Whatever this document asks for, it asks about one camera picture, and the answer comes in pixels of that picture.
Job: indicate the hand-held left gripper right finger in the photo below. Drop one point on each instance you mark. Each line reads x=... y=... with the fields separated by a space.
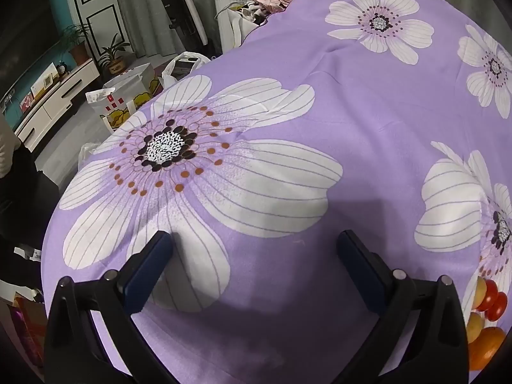
x=360 y=272

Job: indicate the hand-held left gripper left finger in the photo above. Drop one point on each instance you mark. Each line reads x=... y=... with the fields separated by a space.
x=150 y=272

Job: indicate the small yellow plum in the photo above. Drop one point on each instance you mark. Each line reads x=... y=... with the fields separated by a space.
x=479 y=292
x=475 y=324

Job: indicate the red cherry tomato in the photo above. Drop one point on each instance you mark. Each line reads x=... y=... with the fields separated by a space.
x=499 y=307
x=489 y=296

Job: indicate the orange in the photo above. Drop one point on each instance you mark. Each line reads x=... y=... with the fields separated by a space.
x=486 y=348

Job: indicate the colourful bag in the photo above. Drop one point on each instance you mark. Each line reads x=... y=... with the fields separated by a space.
x=28 y=328

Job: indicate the purple floral cloth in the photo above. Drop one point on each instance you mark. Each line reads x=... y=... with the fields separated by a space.
x=360 y=128

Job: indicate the white paper shopping bag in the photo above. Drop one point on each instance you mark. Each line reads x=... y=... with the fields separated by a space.
x=124 y=92

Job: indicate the white tv cabinet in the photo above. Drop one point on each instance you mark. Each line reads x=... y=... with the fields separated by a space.
x=60 y=100

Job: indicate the white plastic bag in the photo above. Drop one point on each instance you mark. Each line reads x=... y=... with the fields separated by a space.
x=182 y=66

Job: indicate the potted green plant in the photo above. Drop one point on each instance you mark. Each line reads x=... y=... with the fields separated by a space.
x=76 y=44
x=114 y=58

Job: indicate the desk calendar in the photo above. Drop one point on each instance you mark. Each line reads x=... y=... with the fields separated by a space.
x=43 y=80

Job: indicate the grey curtain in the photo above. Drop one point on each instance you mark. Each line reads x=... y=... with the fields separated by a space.
x=136 y=8

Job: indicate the black upright vacuum cleaner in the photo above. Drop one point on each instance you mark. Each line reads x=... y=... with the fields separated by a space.
x=180 y=4

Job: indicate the black television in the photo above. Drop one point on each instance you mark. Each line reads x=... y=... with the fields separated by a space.
x=24 y=24

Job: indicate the pile of pink clothes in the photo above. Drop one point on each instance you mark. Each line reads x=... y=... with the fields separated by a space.
x=268 y=0

